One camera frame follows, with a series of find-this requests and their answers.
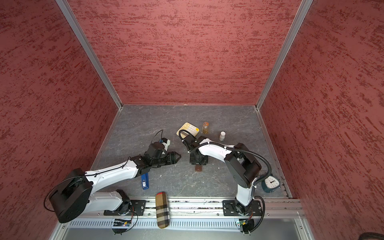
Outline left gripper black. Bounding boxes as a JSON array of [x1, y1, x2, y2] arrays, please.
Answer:
[[151, 151, 182, 167]]

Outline brown weekly pill organizer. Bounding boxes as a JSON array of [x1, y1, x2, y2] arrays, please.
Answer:
[[195, 165, 203, 172]]

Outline clear amber pill bottle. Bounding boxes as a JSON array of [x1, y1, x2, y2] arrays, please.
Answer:
[[202, 122, 210, 135]]

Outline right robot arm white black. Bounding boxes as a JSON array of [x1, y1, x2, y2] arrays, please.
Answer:
[[181, 135, 272, 216]]

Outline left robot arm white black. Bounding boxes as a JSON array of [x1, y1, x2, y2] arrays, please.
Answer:
[[48, 138, 181, 224]]

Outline yellow calculator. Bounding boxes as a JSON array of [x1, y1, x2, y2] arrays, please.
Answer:
[[176, 122, 200, 138]]

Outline white pill bottle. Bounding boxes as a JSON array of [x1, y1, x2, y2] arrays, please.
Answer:
[[219, 131, 226, 142]]

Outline plaid glasses case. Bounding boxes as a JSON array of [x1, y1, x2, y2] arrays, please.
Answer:
[[156, 192, 170, 229]]

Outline teal alarm clock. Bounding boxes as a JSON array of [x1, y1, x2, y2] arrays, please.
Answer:
[[261, 175, 281, 193]]

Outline left corner aluminium profile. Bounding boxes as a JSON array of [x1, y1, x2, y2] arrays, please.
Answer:
[[56, 0, 124, 111]]

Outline corner aluminium profile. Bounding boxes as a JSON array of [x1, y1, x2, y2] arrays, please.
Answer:
[[56, 0, 124, 111], [256, 0, 313, 111]]

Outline right corner aluminium profile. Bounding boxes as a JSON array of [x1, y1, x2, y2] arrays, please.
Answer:
[[256, 0, 313, 111]]

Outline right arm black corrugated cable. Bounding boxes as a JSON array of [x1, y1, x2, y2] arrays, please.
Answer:
[[178, 129, 273, 188]]

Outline aluminium front rail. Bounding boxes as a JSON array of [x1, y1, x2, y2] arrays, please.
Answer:
[[50, 198, 314, 240]]

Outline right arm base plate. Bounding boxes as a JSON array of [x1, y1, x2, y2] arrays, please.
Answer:
[[222, 200, 262, 217]]

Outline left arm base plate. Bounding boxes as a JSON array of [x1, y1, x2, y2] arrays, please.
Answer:
[[104, 200, 147, 217]]

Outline right circuit board with wires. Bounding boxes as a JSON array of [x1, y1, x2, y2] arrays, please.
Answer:
[[241, 196, 266, 235]]

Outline circuit board with wires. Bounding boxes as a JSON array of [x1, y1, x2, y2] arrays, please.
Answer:
[[112, 208, 139, 235], [241, 196, 266, 235]]

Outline left circuit board with wires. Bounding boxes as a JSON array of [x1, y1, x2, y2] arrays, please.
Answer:
[[112, 208, 139, 235]]

